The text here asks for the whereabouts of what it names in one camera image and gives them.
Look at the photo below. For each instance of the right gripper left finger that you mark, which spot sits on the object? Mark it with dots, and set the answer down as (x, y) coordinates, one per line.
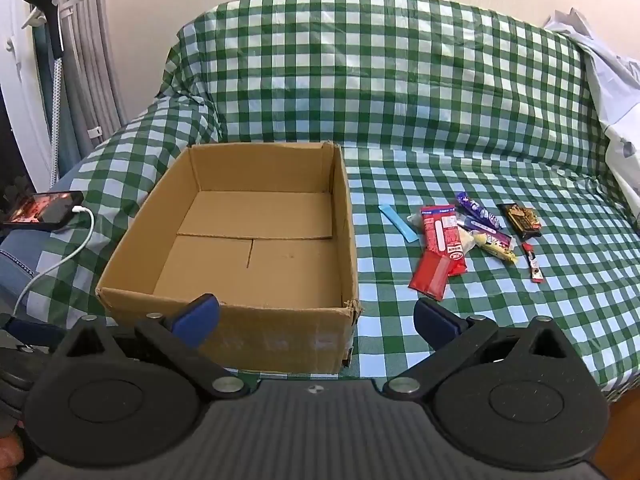
(173, 341)

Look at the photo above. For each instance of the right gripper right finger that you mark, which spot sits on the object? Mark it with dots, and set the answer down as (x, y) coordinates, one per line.
(456, 342)

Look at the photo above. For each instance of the small red snack packet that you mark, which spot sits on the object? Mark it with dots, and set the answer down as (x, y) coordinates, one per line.
(431, 275)

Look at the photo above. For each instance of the yellow wafer bar wrapper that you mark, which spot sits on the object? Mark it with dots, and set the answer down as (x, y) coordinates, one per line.
(495, 249)

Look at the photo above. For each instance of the red Nescafe coffee stick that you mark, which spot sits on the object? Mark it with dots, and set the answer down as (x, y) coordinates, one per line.
(535, 271)

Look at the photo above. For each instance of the large red snack packet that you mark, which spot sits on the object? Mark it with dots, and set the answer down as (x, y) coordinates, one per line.
(442, 236)

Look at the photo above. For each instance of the purple pink candy bar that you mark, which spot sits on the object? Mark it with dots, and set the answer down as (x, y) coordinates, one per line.
(473, 226)

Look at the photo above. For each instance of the light blue stick packet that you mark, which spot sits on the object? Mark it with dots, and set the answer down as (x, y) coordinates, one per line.
(406, 231)

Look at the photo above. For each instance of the purple chocolate bar wrapper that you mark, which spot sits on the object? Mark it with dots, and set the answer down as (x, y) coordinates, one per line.
(478, 211)

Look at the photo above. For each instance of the dark brown snack packet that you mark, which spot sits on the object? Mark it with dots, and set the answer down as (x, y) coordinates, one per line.
(525, 221)

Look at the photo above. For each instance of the clear pack beige crackers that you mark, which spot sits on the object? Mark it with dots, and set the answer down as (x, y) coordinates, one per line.
(467, 241)

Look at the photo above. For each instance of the person's hand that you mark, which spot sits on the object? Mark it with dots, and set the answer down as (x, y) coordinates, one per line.
(11, 455)

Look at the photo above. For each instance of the brown cardboard box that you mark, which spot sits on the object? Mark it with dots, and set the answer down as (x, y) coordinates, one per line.
(264, 227)

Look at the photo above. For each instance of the black smartphone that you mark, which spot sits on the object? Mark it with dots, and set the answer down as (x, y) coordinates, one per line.
(44, 211)

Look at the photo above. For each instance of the green checkered sofa cover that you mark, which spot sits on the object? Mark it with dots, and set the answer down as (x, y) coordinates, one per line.
(427, 98)

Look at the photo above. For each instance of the grey curtain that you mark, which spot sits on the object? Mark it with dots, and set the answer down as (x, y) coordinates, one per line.
(81, 98)

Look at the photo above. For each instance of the white crumpled sheet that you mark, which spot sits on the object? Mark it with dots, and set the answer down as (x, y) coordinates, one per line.
(614, 86)

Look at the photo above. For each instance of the black garment steamer head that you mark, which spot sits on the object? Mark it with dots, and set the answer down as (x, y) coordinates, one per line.
(49, 9)

